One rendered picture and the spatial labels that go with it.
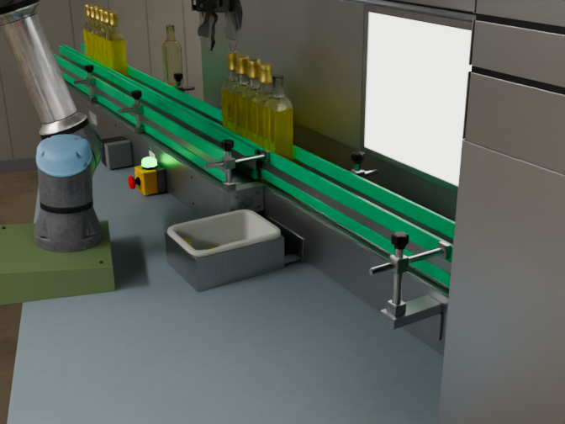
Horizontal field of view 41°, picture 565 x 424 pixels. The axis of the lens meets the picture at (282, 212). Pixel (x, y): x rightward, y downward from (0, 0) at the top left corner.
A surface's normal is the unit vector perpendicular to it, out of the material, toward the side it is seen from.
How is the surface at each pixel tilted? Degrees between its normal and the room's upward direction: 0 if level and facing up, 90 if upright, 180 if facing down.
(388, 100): 90
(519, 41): 90
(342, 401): 0
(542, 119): 90
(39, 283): 90
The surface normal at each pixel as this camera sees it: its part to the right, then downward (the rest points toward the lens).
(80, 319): -0.01, -0.92
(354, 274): -0.86, 0.20
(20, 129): 0.25, 0.36
